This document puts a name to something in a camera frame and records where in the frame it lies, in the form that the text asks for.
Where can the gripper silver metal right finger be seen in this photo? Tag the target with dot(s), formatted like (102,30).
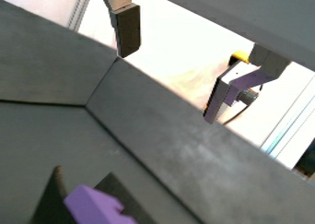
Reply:
(234,85)

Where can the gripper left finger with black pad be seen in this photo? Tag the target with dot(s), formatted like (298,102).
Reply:
(124,14)

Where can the purple double-square object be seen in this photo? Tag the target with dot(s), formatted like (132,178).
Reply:
(93,207)

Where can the yellow black background object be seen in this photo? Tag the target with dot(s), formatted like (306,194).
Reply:
(238,56)

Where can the black curved holder stand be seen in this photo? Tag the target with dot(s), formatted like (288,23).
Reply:
(52,212)

